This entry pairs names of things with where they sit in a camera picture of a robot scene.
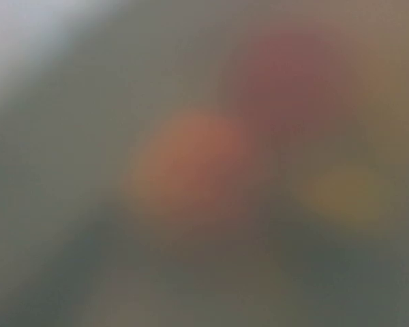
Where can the orange fake peach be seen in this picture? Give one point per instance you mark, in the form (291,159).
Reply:
(192,167)

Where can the blue translucent plastic bag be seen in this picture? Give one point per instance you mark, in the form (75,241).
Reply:
(76,250)

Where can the dark red fake fruit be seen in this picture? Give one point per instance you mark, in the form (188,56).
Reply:
(290,79)

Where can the yellow fake fruit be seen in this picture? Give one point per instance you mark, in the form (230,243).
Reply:
(350,196)

